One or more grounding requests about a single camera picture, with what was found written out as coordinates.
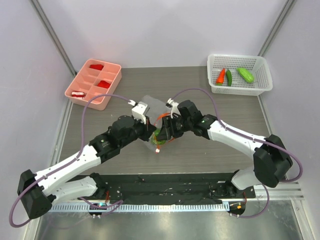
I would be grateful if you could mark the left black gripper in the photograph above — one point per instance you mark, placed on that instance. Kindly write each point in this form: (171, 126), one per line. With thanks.
(148, 129)

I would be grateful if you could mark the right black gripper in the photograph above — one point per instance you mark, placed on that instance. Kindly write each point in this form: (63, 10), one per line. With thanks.
(166, 127)

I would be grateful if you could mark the clear orange zip top bag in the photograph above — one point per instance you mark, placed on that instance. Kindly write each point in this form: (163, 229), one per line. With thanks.
(156, 108)

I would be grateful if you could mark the orange fake carrot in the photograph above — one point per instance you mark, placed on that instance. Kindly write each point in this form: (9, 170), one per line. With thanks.
(221, 77)

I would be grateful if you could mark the dark green fake chili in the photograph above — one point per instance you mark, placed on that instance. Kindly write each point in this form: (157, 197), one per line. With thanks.
(229, 77)

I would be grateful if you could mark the green fake pea pod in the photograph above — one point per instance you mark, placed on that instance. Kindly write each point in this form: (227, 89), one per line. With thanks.
(246, 75)

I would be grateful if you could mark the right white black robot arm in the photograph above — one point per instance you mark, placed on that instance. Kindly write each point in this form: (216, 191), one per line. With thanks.
(270, 163)

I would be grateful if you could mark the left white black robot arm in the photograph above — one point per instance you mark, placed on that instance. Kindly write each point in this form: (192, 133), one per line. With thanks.
(39, 191)

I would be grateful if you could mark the red fake food middle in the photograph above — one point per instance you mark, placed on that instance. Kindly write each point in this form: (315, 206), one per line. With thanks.
(104, 84)

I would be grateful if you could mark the red fake food top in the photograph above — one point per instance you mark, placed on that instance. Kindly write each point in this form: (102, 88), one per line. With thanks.
(98, 67)

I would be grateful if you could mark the red white fake food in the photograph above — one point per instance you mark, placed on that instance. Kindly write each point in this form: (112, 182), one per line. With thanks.
(78, 94)

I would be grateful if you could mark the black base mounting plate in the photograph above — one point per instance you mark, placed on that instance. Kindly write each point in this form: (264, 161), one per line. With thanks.
(171, 189)

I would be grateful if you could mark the pink compartment tray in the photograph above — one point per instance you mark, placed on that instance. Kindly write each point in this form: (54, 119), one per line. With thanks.
(87, 79)

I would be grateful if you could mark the white perforated plastic basket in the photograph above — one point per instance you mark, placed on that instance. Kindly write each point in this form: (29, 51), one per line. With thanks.
(257, 65)

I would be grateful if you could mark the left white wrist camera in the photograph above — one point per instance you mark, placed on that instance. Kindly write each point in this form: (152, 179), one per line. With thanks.
(139, 110)

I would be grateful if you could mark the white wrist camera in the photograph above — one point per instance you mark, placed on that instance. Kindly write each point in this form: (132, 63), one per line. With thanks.
(139, 110)
(172, 107)

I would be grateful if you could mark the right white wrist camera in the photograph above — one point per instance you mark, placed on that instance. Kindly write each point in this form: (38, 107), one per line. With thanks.
(172, 107)

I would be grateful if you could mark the white slotted cable duct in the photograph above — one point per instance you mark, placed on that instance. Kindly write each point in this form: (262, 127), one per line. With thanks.
(82, 207)

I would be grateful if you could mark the aluminium frame rail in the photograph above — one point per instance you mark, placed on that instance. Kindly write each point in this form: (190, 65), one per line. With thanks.
(275, 190)

